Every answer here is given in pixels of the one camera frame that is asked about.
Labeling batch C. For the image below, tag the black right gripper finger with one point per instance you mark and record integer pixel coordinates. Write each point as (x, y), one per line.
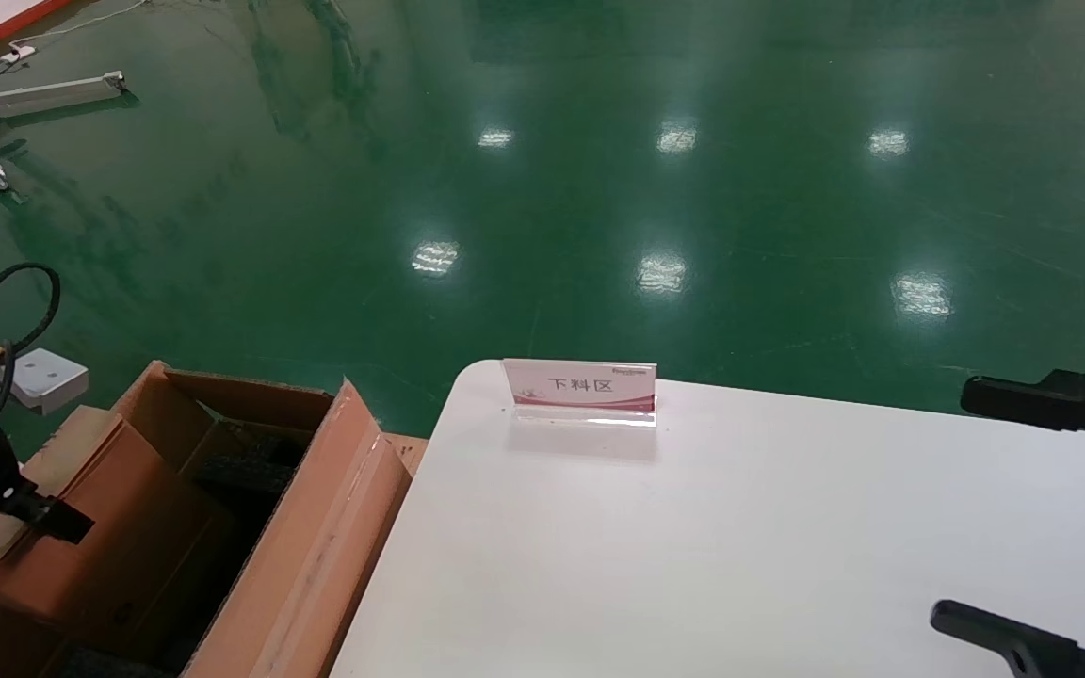
(1032, 650)
(1023, 400)

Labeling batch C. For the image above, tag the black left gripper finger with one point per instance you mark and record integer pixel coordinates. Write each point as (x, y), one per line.
(57, 523)

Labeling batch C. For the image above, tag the small cardboard box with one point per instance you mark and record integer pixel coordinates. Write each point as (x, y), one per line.
(128, 527)

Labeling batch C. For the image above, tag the large cardboard box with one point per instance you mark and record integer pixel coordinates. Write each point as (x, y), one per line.
(316, 546)

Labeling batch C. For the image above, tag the black foam padding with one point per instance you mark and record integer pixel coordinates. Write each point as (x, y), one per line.
(114, 666)
(251, 471)

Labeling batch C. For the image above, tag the long grey metal bar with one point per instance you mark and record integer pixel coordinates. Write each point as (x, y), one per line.
(53, 94)

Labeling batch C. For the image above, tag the white power strip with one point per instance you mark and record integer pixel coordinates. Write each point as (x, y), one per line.
(20, 54)

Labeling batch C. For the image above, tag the acrylic sign with Chinese text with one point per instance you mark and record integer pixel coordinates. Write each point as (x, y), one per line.
(590, 386)

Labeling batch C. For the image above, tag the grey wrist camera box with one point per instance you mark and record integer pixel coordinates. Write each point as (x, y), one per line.
(53, 377)

